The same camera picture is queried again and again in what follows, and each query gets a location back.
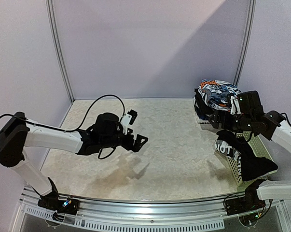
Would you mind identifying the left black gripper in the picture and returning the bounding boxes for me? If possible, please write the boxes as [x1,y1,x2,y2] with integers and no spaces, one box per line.
[100,128,148,152]

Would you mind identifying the colourful graphic print garment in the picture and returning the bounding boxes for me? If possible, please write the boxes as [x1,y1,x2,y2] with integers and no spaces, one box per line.
[197,79,242,112]

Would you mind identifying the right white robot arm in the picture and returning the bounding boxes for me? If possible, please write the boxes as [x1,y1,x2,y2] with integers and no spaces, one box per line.
[209,111,291,211]

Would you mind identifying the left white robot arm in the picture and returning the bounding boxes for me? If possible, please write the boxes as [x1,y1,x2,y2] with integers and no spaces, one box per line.
[0,110,148,210]

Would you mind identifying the white perforated laundry basket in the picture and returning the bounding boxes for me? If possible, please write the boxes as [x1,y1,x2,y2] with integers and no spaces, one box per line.
[215,131,274,189]

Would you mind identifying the black white lettered garment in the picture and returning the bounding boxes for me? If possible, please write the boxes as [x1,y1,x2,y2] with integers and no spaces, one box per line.
[214,130,278,182]

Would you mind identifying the black folded shirt with buttons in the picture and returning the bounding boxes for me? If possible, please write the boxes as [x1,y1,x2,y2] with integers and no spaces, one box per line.
[194,88,214,115]

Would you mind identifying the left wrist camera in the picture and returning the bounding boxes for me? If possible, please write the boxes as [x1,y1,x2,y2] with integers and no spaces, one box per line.
[120,109,138,135]

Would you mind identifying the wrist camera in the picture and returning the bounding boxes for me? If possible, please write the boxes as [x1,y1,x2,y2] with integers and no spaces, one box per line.
[230,90,264,117]
[120,109,138,135]

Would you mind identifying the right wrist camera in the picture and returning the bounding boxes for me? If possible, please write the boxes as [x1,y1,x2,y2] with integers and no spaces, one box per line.
[230,90,264,117]

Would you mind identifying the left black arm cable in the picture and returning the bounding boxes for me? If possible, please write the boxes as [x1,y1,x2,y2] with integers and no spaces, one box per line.
[0,94,126,160]

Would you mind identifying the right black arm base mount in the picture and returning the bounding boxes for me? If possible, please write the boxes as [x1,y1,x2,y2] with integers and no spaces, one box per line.
[223,179,273,219]

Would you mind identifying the aluminium front rail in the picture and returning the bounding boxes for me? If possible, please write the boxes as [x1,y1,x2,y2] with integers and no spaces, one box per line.
[11,187,291,232]

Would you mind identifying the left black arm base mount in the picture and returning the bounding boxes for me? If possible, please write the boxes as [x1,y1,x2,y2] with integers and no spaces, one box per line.
[38,178,80,215]

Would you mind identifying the right aluminium frame post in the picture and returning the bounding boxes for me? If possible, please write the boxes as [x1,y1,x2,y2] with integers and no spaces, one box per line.
[233,0,256,86]

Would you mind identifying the aluminium frame post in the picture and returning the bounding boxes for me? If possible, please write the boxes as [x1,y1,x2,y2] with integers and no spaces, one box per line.
[45,0,75,103]
[233,0,256,86]

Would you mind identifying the left aluminium frame post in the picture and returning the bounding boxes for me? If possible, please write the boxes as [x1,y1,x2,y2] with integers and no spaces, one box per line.
[45,0,75,103]

